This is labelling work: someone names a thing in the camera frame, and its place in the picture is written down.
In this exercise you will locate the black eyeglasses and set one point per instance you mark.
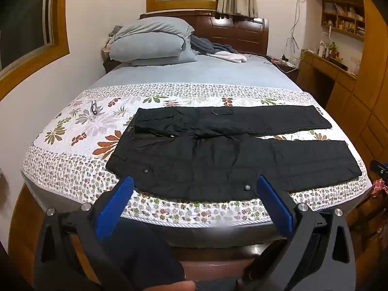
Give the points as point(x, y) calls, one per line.
point(94, 108)

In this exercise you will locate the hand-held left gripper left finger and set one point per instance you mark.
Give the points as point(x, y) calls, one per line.
point(116, 206)

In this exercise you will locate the red plaid cloth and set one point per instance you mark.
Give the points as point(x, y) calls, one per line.
point(381, 187)

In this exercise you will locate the wooden wall shelf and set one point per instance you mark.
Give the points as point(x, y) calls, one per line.
point(342, 15)

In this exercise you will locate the large grey pillow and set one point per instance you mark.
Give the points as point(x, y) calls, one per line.
point(145, 39)

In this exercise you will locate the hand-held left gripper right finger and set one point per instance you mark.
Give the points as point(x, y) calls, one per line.
point(274, 201)

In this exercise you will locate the black pants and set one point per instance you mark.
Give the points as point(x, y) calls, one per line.
point(212, 163)

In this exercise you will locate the flat grey pillow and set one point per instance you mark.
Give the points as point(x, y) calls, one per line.
point(182, 59)

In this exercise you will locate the dark grey blanket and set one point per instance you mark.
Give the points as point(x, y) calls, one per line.
point(212, 46)

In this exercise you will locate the floral quilt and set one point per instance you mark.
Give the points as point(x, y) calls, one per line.
point(91, 127)

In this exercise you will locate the person's leg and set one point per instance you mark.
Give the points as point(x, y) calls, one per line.
point(145, 248)

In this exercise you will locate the dark wooden headboard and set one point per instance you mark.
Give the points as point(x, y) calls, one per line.
point(236, 30)

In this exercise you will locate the wide wooden frame window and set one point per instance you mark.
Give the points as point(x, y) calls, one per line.
point(30, 12)

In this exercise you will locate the white cloth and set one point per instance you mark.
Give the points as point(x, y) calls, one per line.
point(230, 57)

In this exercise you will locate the wooden desk cabinet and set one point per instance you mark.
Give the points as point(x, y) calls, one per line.
point(348, 97)

